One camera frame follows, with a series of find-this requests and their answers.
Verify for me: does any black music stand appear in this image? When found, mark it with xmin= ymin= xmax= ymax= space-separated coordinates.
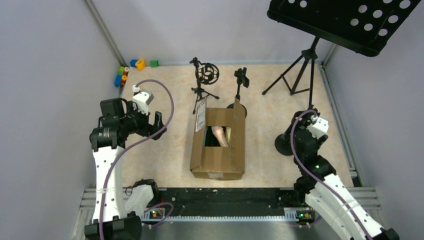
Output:
xmin=267 ymin=0 xmax=419 ymax=96

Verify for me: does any black round-base stand with clip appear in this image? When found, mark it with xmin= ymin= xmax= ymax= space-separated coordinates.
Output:
xmin=226 ymin=67 xmax=250 ymax=119

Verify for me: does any orange cylinder toy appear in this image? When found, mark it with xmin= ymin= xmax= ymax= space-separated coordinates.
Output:
xmin=120 ymin=75 xmax=128 ymax=86

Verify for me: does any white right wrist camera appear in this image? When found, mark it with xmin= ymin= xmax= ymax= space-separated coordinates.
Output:
xmin=307 ymin=115 xmax=329 ymax=139

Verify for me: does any green toy block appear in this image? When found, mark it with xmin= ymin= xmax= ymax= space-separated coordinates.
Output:
xmin=149 ymin=59 xmax=159 ymax=68

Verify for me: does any blue cylinder toy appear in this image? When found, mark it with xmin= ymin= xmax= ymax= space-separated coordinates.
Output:
xmin=114 ymin=74 xmax=123 ymax=87

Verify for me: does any beige pink microphone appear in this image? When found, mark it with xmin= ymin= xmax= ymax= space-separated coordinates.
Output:
xmin=211 ymin=126 xmax=230 ymax=148

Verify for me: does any blue toy block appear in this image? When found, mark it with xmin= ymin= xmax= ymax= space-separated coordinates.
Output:
xmin=130 ymin=59 xmax=138 ymax=68

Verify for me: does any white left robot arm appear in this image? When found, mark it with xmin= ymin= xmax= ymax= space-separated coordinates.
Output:
xmin=84 ymin=96 xmax=167 ymax=240

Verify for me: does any red cylinder toy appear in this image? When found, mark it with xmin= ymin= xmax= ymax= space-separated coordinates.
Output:
xmin=122 ymin=67 xmax=130 ymax=76

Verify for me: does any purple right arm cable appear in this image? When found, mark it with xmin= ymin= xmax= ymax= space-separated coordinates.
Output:
xmin=290 ymin=109 xmax=375 ymax=240

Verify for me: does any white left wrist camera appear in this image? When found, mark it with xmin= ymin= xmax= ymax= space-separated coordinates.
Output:
xmin=132 ymin=85 xmax=154 ymax=116

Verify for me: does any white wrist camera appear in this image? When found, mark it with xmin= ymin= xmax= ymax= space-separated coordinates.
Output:
xmin=307 ymin=115 xmax=329 ymax=139
xmin=132 ymin=85 xmax=154 ymax=116

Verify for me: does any black shock mount tripod stand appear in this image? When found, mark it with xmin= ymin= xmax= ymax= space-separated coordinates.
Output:
xmin=189 ymin=57 xmax=220 ymax=115

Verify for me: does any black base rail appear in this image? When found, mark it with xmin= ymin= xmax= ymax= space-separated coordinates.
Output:
xmin=141 ymin=187 xmax=316 ymax=225

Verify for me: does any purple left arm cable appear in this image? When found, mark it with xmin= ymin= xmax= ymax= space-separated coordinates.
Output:
xmin=97 ymin=79 xmax=175 ymax=240

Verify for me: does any black round-base stand with holder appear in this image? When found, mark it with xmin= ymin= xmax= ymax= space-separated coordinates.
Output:
xmin=274 ymin=108 xmax=321 ymax=156

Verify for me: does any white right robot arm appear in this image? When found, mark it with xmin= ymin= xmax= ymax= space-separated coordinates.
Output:
xmin=289 ymin=123 xmax=400 ymax=240

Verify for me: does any green cylinder toy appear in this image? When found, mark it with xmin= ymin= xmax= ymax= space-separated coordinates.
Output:
xmin=117 ymin=66 xmax=125 ymax=76

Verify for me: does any brown cardboard box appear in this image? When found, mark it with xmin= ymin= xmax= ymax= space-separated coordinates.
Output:
xmin=189 ymin=98 xmax=247 ymax=181

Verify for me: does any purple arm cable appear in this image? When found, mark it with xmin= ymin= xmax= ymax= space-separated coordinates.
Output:
xmin=290 ymin=109 xmax=375 ymax=240
xmin=97 ymin=79 xmax=175 ymax=240

